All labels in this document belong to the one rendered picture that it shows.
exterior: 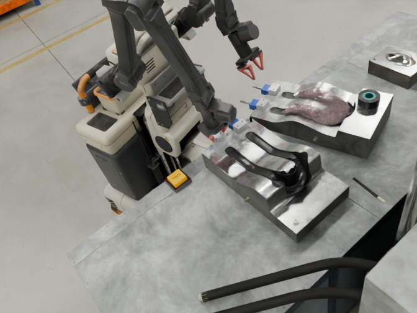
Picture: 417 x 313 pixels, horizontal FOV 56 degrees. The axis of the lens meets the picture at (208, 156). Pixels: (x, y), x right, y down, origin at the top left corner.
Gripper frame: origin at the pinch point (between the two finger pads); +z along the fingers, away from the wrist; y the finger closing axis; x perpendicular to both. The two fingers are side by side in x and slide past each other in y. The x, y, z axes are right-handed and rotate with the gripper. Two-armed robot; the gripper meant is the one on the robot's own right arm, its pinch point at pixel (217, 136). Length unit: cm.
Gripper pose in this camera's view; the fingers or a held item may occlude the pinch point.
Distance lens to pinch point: 152.8
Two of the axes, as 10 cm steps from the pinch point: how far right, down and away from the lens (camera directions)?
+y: 7.4, -6.4, 2.0
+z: 2.1, 5.0, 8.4
